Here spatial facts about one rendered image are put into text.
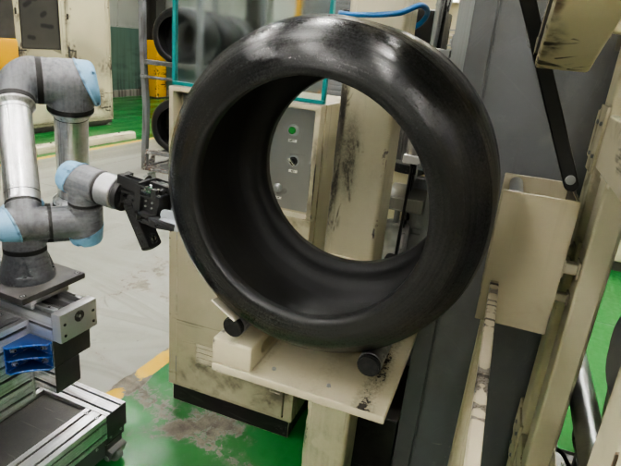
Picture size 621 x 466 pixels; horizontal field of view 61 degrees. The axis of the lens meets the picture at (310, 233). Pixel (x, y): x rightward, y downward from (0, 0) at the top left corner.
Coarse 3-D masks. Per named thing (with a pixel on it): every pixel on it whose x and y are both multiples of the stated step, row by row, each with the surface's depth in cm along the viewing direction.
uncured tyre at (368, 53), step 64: (256, 64) 83; (320, 64) 79; (384, 64) 77; (448, 64) 87; (192, 128) 91; (256, 128) 117; (448, 128) 76; (192, 192) 94; (256, 192) 122; (448, 192) 78; (192, 256) 99; (256, 256) 120; (320, 256) 121; (448, 256) 81; (256, 320) 98; (320, 320) 93; (384, 320) 88
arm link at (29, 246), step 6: (42, 204) 150; (48, 204) 152; (30, 240) 149; (36, 240) 150; (42, 240) 151; (48, 240) 153; (6, 246) 148; (12, 246) 148; (18, 246) 148; (24, 246) 148; (30, 246) 149; (36, 246) 151; (42, 246) 152
